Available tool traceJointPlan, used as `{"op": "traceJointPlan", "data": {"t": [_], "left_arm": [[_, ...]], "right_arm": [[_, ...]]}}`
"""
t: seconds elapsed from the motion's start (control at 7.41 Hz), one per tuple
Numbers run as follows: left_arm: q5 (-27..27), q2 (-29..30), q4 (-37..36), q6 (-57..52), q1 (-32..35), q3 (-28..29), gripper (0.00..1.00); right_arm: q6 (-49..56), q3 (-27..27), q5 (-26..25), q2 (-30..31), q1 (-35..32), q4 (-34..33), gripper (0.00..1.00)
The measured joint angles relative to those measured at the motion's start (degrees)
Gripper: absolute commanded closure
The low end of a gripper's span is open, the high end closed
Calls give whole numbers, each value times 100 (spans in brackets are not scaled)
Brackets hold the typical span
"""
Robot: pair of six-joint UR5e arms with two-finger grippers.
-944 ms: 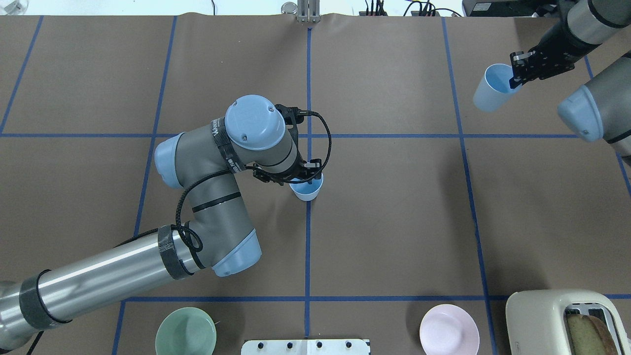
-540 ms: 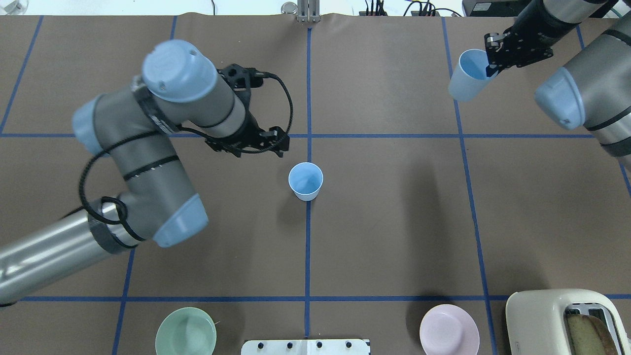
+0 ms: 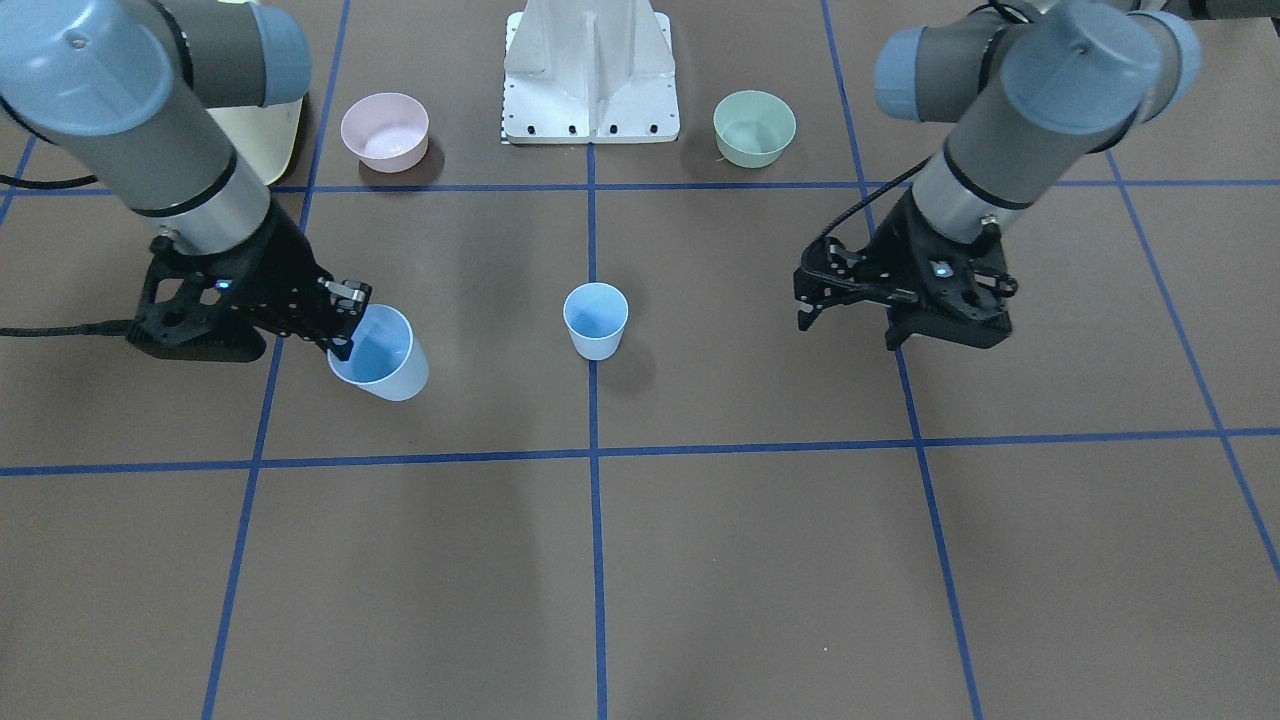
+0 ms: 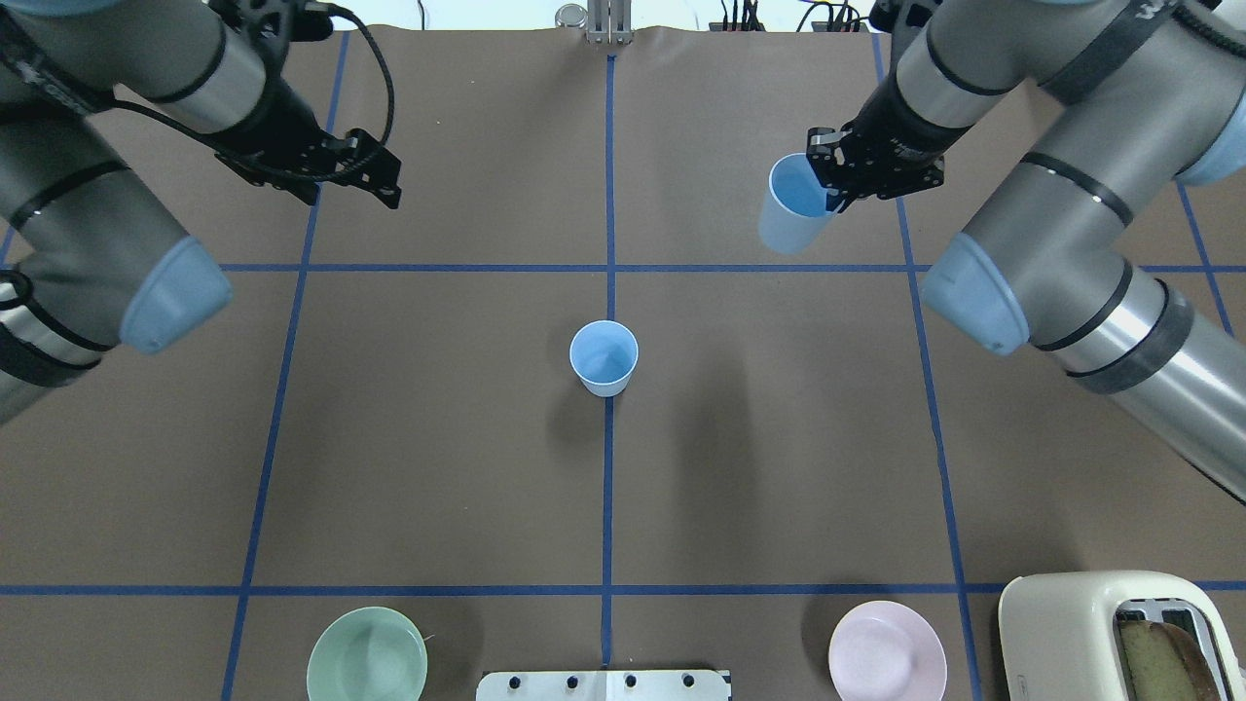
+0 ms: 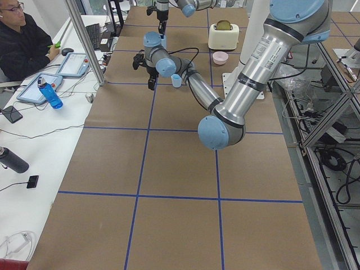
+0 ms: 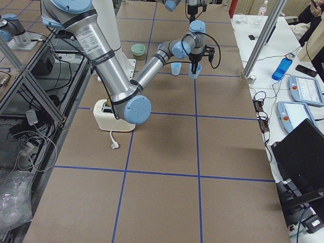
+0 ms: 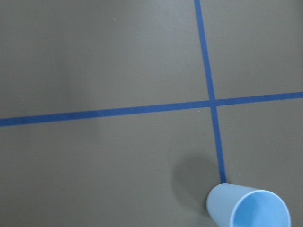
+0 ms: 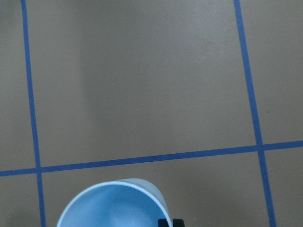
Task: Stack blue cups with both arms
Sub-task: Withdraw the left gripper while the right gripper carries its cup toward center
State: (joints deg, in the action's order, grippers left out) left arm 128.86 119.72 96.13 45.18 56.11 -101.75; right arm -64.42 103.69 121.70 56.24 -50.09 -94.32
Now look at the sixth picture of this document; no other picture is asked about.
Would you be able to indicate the blue water bottle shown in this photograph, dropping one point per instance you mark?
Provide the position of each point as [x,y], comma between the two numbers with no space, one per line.
[283,67]

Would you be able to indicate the bread slice in toaster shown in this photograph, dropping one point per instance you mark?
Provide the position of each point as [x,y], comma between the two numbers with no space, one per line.
[108,102]

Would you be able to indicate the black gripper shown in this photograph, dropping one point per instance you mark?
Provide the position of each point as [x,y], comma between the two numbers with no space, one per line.
[195,57]
[191,11]

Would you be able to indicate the white toaster plug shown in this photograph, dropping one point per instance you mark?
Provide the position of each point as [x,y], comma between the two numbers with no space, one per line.
[114,144]

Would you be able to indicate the far teach pendant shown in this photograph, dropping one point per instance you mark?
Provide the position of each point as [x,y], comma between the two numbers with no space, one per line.
[307,90]

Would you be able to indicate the seated person in black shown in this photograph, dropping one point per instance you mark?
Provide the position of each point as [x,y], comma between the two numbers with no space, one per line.
[307,22]

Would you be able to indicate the teach pendant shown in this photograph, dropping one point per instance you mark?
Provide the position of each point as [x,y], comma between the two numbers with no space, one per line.
[291,114]
[307,90]

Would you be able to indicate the green bowl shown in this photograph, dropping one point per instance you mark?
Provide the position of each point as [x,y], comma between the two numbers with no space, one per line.
[138,49]

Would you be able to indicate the cream toaster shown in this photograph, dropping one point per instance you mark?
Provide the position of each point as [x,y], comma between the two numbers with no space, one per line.
[106,120]

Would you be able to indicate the black laptop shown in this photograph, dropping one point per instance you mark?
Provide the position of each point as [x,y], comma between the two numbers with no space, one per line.
[299,156]

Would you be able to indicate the aluminium frame post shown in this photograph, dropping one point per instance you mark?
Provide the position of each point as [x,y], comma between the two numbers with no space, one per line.
[263,36]

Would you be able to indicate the near teach pendant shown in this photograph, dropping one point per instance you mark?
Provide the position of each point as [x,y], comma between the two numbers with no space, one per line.
[291,114]

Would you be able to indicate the blue cup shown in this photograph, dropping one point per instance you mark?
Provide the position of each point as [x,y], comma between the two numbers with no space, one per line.
[194,73]
[176,68]

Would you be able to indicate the clear plastic bag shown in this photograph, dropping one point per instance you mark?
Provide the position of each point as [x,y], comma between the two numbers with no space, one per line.
[16,200]

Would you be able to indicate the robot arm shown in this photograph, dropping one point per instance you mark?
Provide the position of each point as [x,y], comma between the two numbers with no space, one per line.
[84,20]
[171,5]

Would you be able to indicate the black smartphone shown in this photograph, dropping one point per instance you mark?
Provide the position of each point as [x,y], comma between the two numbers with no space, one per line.
[306,71]

